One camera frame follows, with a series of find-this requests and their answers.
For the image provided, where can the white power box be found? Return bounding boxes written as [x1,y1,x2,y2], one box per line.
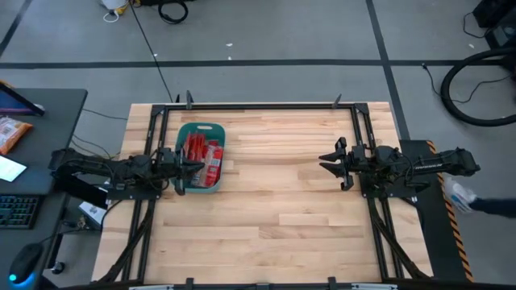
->
[77,200,107,230]

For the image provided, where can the person's shoe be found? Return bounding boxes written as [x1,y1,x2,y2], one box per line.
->
[442,176,480,214]

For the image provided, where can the tilted screen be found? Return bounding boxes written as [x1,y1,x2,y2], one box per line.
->
[0,79,46,118]

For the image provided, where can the black mouse with blue light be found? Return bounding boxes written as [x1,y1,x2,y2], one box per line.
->
[7,242,45,286]

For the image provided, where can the black keyboard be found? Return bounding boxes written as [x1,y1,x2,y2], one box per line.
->
[0,193,44,231]

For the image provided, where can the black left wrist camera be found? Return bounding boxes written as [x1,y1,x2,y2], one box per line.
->
[131,154,156,173]

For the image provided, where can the black desk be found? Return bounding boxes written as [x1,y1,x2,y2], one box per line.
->
[0,87,89,290]

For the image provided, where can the black mat with hazard stripes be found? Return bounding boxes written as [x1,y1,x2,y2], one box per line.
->
[397,138,476,284]

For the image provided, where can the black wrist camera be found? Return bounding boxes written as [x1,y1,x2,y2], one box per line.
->
[376,144,401,167]
[131,154,156,173]

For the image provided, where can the coiled black cable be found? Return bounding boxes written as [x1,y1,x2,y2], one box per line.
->
[156,0,190,26]

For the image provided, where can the black equipment box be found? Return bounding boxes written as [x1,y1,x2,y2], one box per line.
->
[470,0,516,50]

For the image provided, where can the thick black hose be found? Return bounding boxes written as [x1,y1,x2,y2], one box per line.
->
[439,46,516,129]

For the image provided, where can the long black floor cable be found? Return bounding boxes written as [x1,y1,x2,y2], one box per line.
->
[127,0,175,104]

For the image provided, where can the red popcorn bag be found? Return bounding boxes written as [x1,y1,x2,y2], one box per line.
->
[203,143,225,189]
[188,159,211,189]
[192,132,208,161]
[182,132,195,163]

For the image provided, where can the teal plastic basket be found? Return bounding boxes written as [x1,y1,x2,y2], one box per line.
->
[173,121,227,195]

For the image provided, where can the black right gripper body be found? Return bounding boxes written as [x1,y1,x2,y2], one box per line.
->
[335,135,377,193]

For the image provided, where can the thin black floor cable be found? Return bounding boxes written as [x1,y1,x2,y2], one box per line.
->
[420,61,514,106]

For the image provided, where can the person's leg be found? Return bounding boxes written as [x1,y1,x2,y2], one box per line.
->
[468,197,516,220]

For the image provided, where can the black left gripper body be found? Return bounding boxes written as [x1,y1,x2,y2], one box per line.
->
[155,147,187,197]

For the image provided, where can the black aluminium table frame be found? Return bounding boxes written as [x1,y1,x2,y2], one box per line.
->
[95,89,433,284]

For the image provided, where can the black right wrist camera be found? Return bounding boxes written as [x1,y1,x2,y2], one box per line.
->
[376,144,401,167]

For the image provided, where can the orange snack bag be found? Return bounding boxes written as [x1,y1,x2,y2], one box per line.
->
[0,115,35,156]

